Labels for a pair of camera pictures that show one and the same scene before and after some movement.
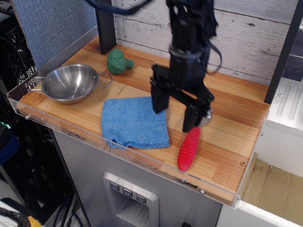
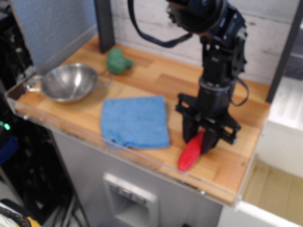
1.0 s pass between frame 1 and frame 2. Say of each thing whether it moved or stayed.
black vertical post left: stayed
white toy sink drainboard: stayed
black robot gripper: moved
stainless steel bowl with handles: stayed
